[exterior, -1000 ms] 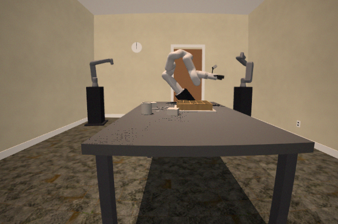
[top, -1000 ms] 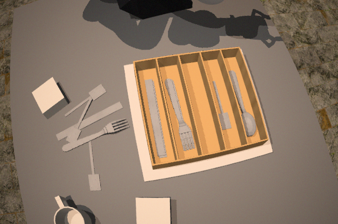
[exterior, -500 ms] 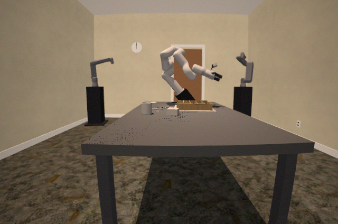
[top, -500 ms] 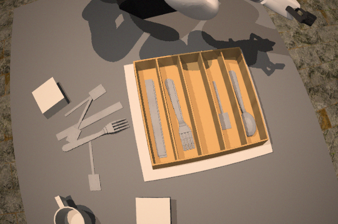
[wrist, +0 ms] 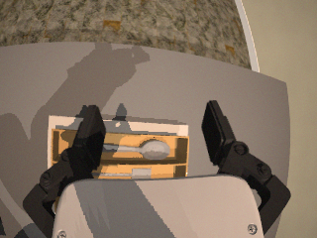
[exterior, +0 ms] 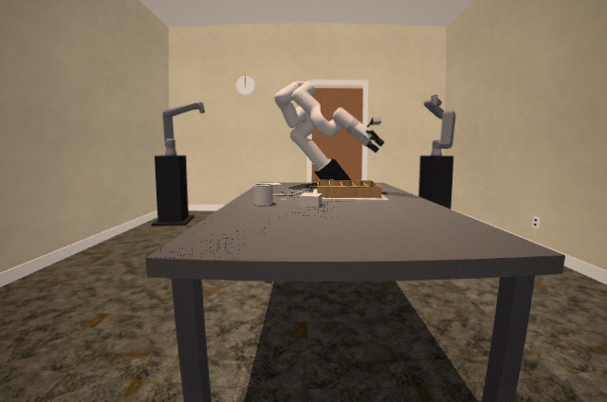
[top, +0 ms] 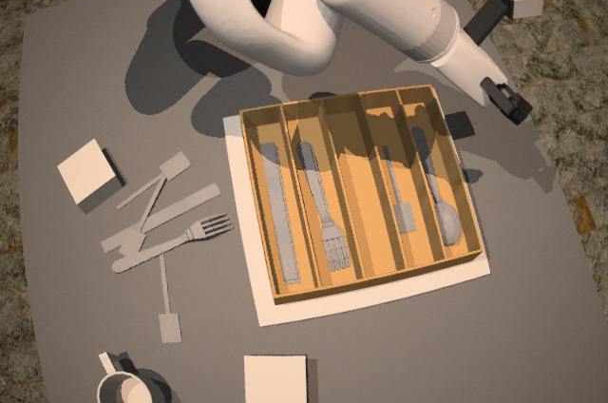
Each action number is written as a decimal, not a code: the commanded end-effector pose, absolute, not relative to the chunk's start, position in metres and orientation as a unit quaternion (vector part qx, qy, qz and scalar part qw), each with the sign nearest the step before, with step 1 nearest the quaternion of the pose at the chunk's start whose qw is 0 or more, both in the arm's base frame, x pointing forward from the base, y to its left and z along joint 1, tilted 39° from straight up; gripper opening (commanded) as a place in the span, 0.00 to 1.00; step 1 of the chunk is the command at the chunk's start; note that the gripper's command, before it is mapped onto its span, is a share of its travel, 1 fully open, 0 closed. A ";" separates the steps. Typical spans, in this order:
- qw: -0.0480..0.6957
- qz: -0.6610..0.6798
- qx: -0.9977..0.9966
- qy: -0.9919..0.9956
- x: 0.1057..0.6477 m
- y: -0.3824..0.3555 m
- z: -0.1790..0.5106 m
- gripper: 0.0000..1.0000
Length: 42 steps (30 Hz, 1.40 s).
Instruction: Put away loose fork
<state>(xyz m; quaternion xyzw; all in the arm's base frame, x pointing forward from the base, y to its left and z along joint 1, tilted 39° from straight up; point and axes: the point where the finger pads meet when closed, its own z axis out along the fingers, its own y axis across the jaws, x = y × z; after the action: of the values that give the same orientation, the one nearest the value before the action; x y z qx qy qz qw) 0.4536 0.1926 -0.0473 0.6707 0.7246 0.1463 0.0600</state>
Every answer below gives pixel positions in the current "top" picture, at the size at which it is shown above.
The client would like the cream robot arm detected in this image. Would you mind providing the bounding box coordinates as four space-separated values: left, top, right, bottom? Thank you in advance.
189 0 543 76

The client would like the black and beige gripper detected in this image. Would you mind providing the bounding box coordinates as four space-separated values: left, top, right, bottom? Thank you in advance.
412 9 533 125

